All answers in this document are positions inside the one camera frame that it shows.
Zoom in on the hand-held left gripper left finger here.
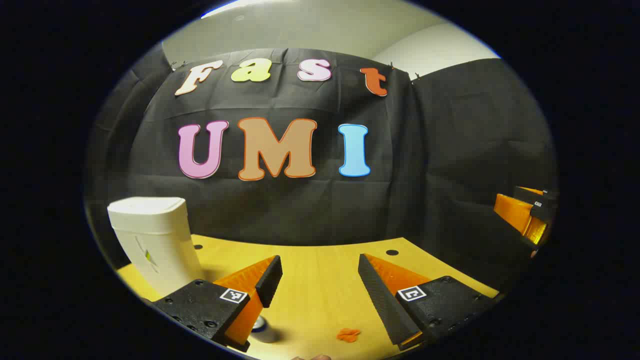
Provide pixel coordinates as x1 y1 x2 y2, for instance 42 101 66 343
150 255 284 353

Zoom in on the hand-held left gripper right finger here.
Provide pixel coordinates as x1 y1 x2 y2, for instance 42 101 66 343
357 253 501 351

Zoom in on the blue silver pop can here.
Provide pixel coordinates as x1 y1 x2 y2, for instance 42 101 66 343
250 315 282 345

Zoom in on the white desktop garbage bin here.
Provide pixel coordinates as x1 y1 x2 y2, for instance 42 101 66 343
107 196 206 299

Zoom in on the black backdrop cloth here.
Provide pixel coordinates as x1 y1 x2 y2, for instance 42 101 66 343
84 47 559 297

